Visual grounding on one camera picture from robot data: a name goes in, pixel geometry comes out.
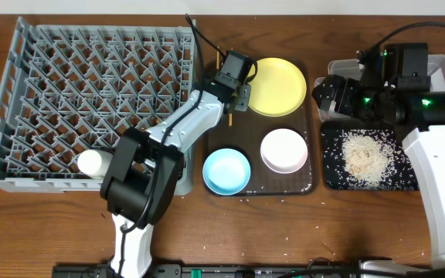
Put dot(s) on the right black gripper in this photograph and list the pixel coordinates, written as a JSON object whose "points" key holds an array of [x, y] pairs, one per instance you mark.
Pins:
{"points": [[332, 83]]}

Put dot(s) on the pink white bowl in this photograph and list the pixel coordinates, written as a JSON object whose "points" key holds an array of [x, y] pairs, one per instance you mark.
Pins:
{"points": [[284, 151]]}

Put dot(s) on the white cup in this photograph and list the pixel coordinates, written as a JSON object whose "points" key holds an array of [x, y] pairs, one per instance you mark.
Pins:
{"points": [[94, 163]]}

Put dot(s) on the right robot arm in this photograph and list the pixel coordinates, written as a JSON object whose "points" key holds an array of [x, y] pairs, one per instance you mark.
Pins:
{"points": [[395, 89]]}

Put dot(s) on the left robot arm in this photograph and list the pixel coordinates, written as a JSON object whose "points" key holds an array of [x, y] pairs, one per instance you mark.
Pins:
{"points": [[141, 178]]}

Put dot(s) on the black waste tray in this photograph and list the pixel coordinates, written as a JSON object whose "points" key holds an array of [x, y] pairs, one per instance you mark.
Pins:
{"points": [[330, 173]]}

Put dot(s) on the grey dishwasher rack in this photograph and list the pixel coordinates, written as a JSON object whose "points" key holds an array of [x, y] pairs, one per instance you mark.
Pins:
{"points": [[66, 89]]}

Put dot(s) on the dark brown serving tray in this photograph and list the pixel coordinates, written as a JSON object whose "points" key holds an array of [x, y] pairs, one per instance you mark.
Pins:
{"points": [[246, 134]]}

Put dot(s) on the yellow plate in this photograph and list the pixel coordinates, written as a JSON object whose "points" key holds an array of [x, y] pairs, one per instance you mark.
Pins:
{"points": [[278, 88]]}

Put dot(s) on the left wooden chopstick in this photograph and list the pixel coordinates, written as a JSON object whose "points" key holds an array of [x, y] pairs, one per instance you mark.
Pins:
{"points": [[218, 58]]}

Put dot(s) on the light blue bowl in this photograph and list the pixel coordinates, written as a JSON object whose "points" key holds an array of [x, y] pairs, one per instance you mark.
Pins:
{"points": [[226, 172]]}

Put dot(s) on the clear plastic bin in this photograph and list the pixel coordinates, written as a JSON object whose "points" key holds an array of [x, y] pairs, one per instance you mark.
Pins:
{"points": [[349, 68]]}

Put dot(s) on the black rail bar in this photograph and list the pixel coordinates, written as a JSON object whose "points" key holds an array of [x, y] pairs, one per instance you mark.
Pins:
{"points": [[222, 271]]}

